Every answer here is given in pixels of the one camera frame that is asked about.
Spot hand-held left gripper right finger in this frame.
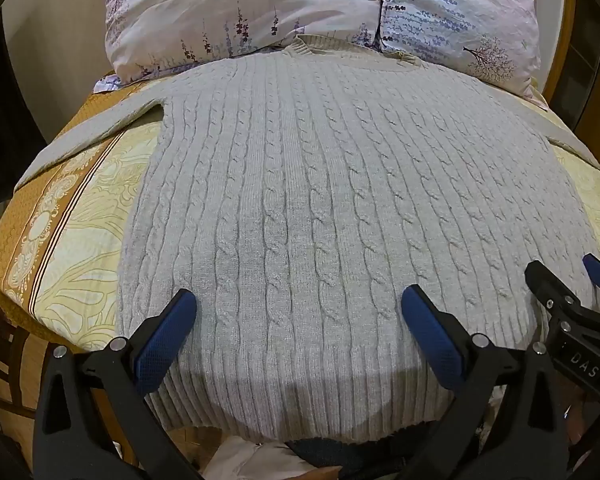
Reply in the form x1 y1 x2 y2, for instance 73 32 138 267
401 284 570 480

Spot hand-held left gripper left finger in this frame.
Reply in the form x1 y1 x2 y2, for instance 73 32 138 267
32 288 199 480

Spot grey cable-knit sweater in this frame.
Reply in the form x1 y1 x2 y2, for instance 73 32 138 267
15 35 600 447

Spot yellow patterned bedsheet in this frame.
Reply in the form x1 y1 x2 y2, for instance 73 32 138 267
0 67 600 361

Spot dark blue cloth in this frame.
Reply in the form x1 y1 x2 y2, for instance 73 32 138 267
282 435 421 478

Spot white cloth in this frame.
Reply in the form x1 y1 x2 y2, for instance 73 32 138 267
197 432 333 480

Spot wooden chair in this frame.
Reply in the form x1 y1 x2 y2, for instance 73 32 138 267
0 275 48 433

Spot wooden shelf unit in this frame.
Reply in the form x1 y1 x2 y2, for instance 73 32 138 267
537 0 600 163

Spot white blue floral pillow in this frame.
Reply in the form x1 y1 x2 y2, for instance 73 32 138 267
377 0 548 109

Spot pink floral pillow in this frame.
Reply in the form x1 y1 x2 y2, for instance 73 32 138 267
94 0 388 93

